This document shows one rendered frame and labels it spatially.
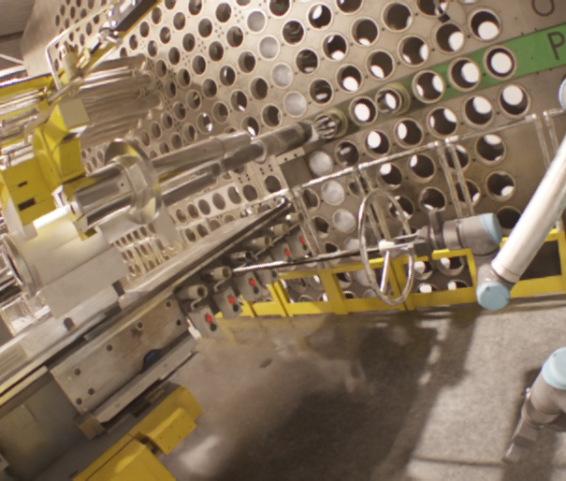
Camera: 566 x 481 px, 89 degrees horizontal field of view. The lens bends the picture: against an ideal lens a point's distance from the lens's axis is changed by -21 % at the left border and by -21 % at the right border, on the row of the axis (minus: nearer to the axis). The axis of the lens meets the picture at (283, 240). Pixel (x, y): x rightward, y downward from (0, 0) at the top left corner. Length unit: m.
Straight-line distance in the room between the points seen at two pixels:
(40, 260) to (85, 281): 0.22
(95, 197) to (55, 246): 0.34
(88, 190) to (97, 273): 0.37
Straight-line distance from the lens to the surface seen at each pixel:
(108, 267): 1.62
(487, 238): 1.08
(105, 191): 1.46
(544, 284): 2.26
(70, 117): 1.31
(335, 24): 3.04
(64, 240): 1.67
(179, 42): 4.16
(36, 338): 1.67
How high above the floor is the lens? 1.29
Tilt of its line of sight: 13 degrees down
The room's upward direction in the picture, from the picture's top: 24 degrees counter-clockwise
